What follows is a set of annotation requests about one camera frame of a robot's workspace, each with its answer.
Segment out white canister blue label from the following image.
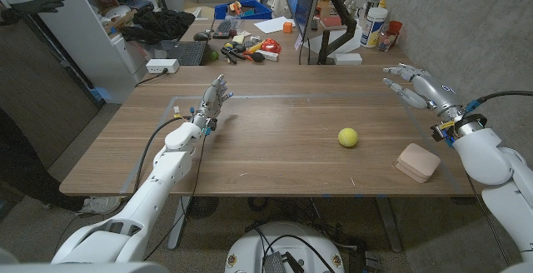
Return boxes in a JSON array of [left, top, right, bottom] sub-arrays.
[[360, 7, 389, 49]]

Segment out flat white box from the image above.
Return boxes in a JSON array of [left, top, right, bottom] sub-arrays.
[[334, 52, 363, 66]]

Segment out white power strip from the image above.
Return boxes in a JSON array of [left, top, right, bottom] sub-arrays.
[[145, 58, 181, 74]]

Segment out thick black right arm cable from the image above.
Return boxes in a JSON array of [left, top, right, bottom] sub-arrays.
[[466, 90, 533, 114]]

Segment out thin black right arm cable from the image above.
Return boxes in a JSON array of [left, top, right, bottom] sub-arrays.
[[466, 175, 511, 266]]

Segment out red plastic bag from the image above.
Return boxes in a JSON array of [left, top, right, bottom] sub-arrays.
[[261, 37, 282, 54]]

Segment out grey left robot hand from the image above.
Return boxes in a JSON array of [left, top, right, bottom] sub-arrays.
[[192, 73, 234, 132]]

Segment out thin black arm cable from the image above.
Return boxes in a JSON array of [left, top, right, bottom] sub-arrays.
[[466, 175, 511, 266], [143, 133, 208, 261]]

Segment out black round fan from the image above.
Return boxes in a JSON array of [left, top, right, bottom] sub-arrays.
[[186, 196, 220, 220]]

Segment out white paper sheet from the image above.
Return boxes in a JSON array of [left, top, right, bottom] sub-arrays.
[[253, 16, 295, 35]]

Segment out white shelf unit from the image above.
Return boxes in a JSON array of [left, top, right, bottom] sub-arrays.
[[7, 0, 159, 104]]

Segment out yellow tennis ball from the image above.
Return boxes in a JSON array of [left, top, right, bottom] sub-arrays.
[[337, 127, 359, 148]]

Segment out person's dark trouser leg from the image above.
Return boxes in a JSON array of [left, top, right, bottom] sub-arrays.
[[0, 110, 84, 212]]

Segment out computer monitor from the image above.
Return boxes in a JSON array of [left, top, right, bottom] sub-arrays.
[[286, 0, 325, 42]]

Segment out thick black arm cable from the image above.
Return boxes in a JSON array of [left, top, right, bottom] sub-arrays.
[[133, 117, 192, 193], [466, 90, 533, 114]]

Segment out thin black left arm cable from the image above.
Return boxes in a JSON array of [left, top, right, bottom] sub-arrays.
[[143, 133, 208, 261]]

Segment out blue plastic bin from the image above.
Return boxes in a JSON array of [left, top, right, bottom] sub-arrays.
[[213, 0, 273, 20]]

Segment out white sneaker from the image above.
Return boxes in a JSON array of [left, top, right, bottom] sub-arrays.
[[76, 196, 122, 216]]

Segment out white robot torso edge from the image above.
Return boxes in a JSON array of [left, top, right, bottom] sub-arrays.
[[0, 247, 170, 273]]

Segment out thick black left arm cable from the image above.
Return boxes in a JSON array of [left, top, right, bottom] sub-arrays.
[[133, 117, 192, 193]]

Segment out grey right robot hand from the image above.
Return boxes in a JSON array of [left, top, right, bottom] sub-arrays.
[[381, 63, 464, 119]]

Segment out black cloth heap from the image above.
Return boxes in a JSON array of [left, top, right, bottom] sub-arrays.
[[119, 8, 196, 44]]

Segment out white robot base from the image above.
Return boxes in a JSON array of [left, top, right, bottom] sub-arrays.
[[224, 221, 346, 273]]

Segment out black keyboard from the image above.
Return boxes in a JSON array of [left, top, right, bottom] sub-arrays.
[[160, 39, 209, 67], [212, 17, 234, 40]]

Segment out grey table leg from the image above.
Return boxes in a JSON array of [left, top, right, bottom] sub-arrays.
[[167, 196, 191, 251], [374, 197, 403, 253]]

